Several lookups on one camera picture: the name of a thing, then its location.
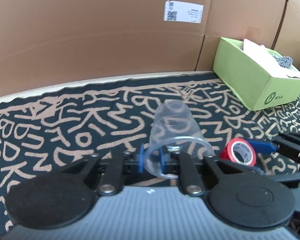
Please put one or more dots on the clear plastic cup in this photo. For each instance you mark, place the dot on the clear plastic cup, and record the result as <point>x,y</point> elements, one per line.
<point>175,127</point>

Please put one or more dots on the black beige patterned mat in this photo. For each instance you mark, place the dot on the black beige patterned mat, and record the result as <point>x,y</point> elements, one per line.
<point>64,130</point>

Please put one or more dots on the white shipping label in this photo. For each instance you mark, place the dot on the white shipping label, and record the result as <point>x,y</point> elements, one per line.
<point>183,11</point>

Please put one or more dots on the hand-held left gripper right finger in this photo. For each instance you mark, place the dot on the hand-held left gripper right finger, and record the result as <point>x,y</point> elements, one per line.
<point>162,161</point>

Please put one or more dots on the large brown cardboard sheet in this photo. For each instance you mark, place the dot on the large brown cardboard sheet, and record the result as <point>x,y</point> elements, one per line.
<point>89,30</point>

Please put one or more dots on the green shoe box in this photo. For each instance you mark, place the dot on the green shoe box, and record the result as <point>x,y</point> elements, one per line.
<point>247,80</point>

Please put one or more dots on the white glove with pink cuff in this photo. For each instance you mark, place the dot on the white glove with pink cuff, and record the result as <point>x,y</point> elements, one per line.
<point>297,74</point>

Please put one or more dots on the red tape roll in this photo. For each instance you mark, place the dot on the red tape roll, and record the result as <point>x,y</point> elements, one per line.
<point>230,152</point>

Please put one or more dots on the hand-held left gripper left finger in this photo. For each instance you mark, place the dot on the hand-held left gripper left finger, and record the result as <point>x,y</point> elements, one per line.
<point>141,158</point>

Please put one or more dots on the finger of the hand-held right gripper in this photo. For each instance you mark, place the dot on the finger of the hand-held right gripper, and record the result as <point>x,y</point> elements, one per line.
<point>285,176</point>
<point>261,147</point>

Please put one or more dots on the steel wool scrubber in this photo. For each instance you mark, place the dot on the steel wool scrubber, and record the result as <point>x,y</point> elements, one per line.
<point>284,61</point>

